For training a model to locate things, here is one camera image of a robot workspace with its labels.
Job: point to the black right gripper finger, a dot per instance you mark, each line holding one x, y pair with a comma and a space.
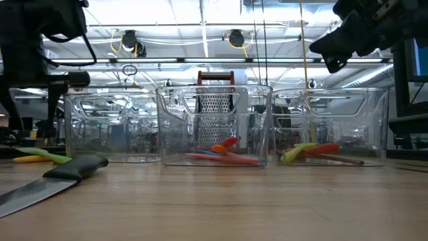
337, 40
335, 64

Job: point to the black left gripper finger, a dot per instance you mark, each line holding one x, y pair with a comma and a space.
55, 97
10, 107

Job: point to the yellow silicone spatula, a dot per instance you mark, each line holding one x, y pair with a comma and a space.
30, 159

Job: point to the clear plastic bin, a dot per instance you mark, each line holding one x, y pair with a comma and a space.
100, 134
368, 134
174, 134

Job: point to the green silicone spatula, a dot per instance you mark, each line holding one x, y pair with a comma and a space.
50, 156

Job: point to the red silicone spoon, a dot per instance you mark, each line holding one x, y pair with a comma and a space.
326, 148

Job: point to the brown wooden spoon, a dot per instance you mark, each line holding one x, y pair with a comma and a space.
344, 158

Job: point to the lime green silicone spoon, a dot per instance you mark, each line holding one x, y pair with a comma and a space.
294, 152

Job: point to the red silicone spatula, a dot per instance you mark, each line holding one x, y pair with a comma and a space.
229, 142

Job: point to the pink silicone spatula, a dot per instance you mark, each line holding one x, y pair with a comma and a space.
234, 159

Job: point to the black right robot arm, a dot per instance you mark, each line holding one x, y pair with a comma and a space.
418, 16

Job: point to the black computer monitor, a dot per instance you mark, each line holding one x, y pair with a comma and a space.
422, 60

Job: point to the red and metal box grater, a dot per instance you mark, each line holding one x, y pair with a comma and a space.
214, 127

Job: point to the black aluminium table frame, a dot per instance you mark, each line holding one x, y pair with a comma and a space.
408, 154

